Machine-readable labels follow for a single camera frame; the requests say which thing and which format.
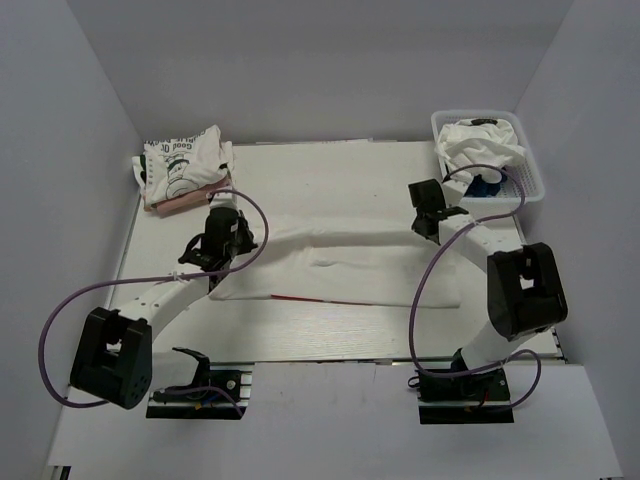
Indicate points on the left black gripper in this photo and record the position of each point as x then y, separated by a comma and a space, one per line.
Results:
248, 237

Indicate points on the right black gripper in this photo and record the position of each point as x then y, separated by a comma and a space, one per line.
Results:
414, 226

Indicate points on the white t-shirt with tag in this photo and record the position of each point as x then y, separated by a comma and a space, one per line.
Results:
477, 143

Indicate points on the white logo t-shirt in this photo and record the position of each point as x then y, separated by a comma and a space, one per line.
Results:
342, 260

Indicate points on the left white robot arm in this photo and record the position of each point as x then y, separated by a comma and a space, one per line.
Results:
114, 359

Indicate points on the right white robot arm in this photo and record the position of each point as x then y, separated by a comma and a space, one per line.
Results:
525, 296

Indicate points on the blue t-shirt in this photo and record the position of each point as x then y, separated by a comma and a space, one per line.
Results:
479, 188

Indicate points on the folded printed white t-shirt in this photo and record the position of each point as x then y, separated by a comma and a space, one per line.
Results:
169, 169

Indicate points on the white plastic basket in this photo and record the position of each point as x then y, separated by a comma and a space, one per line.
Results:
521, 180

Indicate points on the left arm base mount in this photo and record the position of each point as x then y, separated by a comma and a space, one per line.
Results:
187, 385

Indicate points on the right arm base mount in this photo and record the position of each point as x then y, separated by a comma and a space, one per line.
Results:
471, 400

